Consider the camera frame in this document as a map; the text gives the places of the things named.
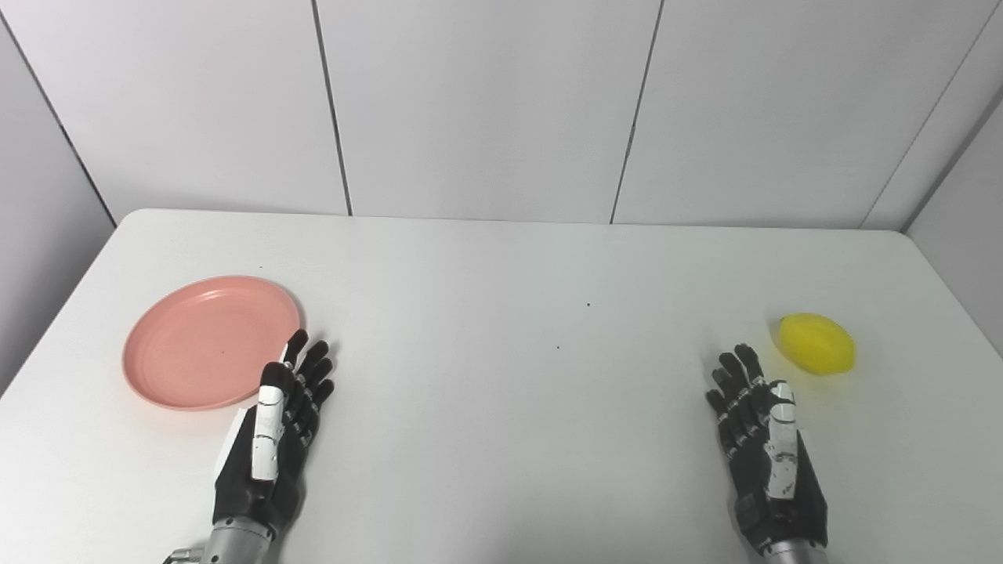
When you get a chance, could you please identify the pink round plate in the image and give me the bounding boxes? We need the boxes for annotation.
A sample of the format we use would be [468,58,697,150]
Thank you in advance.
[121,275,302,412]

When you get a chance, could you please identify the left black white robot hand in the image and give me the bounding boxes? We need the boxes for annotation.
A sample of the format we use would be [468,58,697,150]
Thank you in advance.
[212,329,336,541]

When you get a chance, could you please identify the yellow lemon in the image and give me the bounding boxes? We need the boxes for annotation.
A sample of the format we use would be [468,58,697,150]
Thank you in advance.
[777,313,856,376]

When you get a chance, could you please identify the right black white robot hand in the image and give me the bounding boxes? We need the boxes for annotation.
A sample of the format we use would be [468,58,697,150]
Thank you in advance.
[705,343,830,549]

